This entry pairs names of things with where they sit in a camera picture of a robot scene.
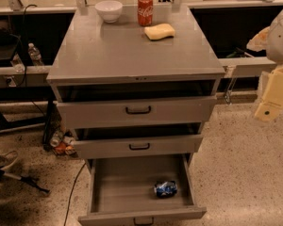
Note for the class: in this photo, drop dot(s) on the white bowl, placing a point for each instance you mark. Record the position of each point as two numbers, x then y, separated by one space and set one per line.
110 11

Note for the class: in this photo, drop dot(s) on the clear water bottle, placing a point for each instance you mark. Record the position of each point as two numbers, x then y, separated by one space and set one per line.
35 55

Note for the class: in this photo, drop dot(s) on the red coca-cola can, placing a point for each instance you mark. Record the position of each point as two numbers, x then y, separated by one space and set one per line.
145 12

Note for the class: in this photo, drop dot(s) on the bottom grey drawer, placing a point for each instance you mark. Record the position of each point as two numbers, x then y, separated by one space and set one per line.
122 191

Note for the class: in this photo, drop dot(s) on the blue pepsi can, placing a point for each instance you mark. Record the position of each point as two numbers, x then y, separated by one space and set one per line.
165 189

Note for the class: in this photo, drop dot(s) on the black tripod stand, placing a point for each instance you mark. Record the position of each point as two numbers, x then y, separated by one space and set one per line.
24 179

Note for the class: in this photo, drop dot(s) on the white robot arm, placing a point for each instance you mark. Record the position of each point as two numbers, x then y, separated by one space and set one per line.
270 39

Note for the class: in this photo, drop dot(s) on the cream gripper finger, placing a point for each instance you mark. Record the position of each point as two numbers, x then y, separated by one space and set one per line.
259 42
271 102

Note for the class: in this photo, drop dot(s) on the grey drawer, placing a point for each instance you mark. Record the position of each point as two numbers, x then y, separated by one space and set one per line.
122 191
137 146
136 112

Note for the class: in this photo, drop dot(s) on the middle grey drawer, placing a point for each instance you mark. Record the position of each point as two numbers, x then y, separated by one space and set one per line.
137 146

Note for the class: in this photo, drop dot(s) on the yellow sponge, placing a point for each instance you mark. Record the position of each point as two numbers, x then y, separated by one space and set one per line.
158 32

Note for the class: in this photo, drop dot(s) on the small items pile on floor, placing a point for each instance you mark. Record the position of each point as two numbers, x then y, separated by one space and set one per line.
62 143

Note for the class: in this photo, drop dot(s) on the top grey drawer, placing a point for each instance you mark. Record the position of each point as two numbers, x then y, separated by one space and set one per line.
136 112

